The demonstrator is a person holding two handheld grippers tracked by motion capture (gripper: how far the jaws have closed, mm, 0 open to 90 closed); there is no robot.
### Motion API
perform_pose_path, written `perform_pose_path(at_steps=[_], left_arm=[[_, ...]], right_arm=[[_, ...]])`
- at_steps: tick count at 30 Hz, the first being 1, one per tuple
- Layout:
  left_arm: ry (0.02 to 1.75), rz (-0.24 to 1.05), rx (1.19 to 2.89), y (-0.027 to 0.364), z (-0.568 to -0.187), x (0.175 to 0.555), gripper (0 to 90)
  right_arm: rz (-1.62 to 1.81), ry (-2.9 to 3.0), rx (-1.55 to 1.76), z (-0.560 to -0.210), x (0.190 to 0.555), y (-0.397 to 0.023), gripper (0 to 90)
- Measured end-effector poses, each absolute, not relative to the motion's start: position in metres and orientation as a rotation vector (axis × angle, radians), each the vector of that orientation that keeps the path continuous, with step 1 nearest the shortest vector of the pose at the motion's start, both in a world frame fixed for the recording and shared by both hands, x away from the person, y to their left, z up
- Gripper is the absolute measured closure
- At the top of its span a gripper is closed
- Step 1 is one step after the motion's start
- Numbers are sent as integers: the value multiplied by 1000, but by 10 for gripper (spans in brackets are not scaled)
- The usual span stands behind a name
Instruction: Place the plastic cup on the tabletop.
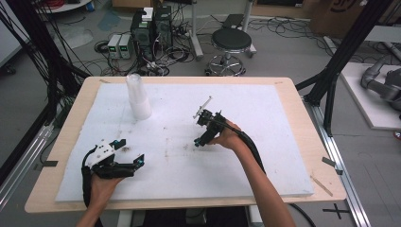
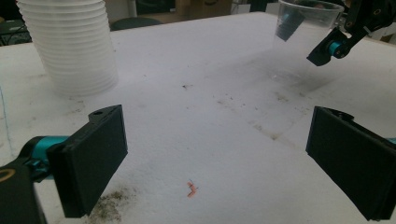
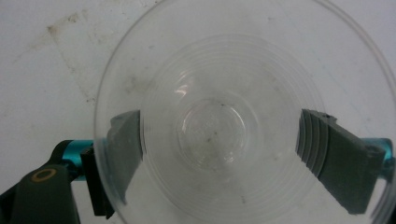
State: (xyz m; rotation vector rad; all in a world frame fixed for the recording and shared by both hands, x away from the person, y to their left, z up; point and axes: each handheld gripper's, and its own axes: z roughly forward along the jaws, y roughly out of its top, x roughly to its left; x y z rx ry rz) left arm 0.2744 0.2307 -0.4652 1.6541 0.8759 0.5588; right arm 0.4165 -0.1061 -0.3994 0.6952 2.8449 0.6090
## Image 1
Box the white foam mat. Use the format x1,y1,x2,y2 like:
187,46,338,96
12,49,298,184
55,82,316,203

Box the grey metal stand leg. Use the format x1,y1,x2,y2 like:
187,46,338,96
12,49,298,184
241,0,257,59
188,0,205,61

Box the black frame with cable bundle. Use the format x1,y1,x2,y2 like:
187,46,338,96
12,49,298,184
0,0,93,187

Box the stack of white plastic cups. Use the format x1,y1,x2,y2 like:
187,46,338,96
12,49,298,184
125,73,153,121

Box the brown cardboard box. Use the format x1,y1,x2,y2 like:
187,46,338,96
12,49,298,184
307,0,401,40

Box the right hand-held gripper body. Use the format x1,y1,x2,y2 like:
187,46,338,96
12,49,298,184
192,96,228,148

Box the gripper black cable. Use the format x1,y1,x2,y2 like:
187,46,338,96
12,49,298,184
218,118,317,227
80,145,104,227

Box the black metal frame strut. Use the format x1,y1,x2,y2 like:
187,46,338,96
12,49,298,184
295,0,395,137

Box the tangle of floor cables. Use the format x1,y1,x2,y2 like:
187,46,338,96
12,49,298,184
94,6,212,78

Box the white platform board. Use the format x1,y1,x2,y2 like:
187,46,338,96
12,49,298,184
340,61,401,131

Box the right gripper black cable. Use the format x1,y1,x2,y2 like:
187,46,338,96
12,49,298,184
218,118,317,227

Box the slim black computer tower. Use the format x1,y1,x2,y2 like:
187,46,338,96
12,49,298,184
153,5,174,49

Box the grey power supply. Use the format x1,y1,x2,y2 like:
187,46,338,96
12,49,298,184
118,33,133,61
107,33,123,61

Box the black tape cross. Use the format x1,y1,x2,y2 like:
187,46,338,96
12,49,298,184
322,202,351,220

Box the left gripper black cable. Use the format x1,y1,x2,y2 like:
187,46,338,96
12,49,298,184
80,145,104,227

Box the person's right hand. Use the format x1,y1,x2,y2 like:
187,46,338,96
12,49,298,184
207,119,246,152

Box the person's left hand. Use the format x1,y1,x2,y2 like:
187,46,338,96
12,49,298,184
88,173,125,210

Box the aluminium rail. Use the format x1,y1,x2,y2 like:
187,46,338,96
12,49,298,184
303,96,373,227
0,124,55,212

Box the thin wooden strip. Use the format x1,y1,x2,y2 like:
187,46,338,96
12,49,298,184
309,175,334,198

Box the person's dark trousers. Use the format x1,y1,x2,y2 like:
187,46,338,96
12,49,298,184
134,206,250,227

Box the white table leg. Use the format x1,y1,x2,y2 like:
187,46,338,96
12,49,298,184
248,204,263,227
116,209,134,227

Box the black round stool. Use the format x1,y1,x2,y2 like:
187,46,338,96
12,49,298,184
204,27,258,78

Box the round white table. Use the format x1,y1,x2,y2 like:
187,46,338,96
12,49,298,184
35,0,93,14

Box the small white box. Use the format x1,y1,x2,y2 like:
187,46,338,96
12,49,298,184
141,7,155,23

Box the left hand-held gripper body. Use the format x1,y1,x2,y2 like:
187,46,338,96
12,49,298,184
85,140,136,181

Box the large black computer tower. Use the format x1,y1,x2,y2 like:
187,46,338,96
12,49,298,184
130,9,156,61

